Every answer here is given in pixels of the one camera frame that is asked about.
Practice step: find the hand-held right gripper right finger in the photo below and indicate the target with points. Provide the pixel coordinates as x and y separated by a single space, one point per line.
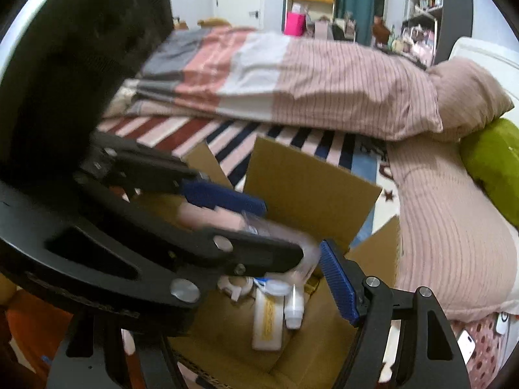
338 287

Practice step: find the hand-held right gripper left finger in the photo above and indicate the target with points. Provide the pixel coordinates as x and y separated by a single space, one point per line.
109 368

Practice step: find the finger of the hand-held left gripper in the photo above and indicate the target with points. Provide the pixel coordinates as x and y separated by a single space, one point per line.
251 249
223 199

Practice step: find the clear bottle with pink cap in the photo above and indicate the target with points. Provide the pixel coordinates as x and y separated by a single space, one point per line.
279 233

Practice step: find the white cream tube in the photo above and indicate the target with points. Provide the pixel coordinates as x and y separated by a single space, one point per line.
265 328

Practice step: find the brown cardboard box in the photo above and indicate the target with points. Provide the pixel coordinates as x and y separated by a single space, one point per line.
308 186

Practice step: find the cream fleece blanket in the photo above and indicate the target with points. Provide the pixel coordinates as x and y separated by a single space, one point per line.
119 101

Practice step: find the long pink striped pillow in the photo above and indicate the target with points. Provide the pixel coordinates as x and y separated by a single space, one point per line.
438 219

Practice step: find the pink grey striped quilt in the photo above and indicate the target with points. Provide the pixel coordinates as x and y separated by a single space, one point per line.
284 81

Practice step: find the brown plush toy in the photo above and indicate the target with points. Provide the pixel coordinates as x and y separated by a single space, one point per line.
215 22

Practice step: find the white smartphone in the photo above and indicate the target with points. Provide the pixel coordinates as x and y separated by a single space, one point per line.
466 345

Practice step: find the pink polka dot cloth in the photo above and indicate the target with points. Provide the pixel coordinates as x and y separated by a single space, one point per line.
486 356

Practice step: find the pink gift bag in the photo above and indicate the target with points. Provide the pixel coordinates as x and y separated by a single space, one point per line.
294 24

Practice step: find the beige paper bag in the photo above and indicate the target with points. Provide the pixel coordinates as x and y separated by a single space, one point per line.
323 28

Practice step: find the green plush toy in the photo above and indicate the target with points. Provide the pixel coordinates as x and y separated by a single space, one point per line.
494 162

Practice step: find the black chair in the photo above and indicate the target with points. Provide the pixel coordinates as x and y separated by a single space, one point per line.
344 32

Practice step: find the dark brown fuzzy object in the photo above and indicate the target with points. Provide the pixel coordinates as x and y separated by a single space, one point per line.
380 28

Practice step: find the pink plastic bag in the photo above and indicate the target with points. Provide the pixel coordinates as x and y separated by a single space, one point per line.
419 50

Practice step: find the white bed headboard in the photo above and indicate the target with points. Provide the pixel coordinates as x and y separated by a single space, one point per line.
478 50

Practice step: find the dark bookshelf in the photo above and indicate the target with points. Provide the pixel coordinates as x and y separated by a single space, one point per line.
456 8

